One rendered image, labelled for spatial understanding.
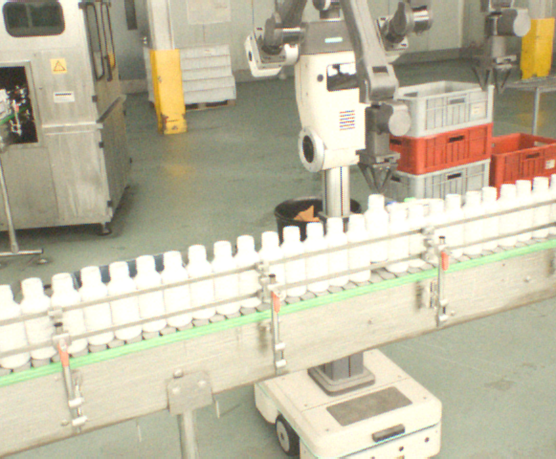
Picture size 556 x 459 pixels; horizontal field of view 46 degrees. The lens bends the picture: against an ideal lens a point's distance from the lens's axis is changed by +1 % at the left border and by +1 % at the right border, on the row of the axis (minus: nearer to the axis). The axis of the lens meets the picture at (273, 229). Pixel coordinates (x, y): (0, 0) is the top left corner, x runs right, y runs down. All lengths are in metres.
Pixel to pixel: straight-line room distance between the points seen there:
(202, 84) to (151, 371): 9.67
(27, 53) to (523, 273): 3.93
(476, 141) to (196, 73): 7.36
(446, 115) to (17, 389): 3.03
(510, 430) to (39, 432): 1.94
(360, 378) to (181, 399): 1.17
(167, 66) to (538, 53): 5.82
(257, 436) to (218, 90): 8.79
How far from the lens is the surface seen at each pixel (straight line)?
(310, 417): 2.45
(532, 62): 11.55
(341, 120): 2.19
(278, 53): 2.12
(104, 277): 2.06
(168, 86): 9.11
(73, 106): 5.04
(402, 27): 2.22
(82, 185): 5.16
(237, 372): 1.57
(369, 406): 2.50
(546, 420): 3.00
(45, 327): 1.43
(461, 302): 1.83
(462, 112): 4.05
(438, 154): 3.97
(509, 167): 4.49
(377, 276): 1.68
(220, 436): 2.83
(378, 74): 1.56
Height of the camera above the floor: 1.68
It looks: 19 degrees down
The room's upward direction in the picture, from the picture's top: 3 degrees counter-clockwise
